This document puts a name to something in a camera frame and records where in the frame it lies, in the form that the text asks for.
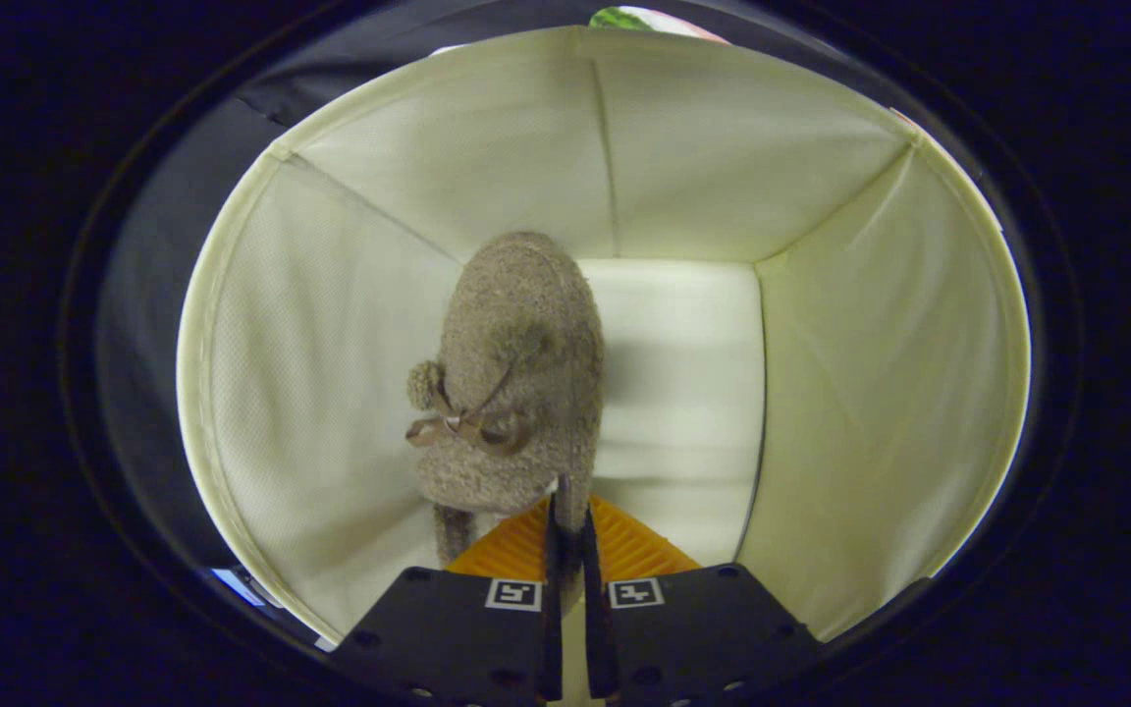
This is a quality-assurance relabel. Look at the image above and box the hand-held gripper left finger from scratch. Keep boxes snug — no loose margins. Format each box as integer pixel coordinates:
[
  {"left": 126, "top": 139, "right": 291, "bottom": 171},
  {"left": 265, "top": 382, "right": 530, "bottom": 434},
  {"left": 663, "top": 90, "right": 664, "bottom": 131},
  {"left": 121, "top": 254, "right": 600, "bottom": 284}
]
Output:
[{"left": 330, "top": 496, "right": 566, "bottom": 707}]

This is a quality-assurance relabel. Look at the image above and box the brown fuzzy shoe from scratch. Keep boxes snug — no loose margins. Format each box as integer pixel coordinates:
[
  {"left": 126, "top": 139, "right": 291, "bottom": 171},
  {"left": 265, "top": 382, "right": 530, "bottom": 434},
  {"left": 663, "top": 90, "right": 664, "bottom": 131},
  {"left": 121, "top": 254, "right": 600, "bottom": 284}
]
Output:
[{"left": 404, "top": 231, "right": 608, "bottom": 571}]

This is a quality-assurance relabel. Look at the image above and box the cream fabric storage box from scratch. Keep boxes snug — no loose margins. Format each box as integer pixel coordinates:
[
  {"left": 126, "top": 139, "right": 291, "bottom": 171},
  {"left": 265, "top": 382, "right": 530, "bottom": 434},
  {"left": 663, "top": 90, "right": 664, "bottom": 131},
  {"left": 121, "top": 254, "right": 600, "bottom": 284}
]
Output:
[{"left": 176, "top": 25, "right": 1033, "bottom": 649}]

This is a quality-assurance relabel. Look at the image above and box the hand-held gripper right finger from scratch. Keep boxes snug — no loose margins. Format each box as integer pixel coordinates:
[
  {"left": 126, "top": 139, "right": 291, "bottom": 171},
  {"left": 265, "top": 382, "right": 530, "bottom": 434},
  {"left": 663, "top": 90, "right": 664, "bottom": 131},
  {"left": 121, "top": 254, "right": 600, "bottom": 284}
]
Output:
[{"left": 580, "top": 494, "right": 827, "bottom": 707}]

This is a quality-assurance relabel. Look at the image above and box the watermelon slice plush toy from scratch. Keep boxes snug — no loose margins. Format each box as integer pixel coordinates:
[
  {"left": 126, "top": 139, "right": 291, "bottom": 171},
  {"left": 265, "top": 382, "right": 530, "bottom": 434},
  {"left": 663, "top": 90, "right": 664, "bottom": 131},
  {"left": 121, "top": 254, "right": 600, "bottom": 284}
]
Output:
[{"left": 589, "top": 5, "right": 728, "bottom": 45}]

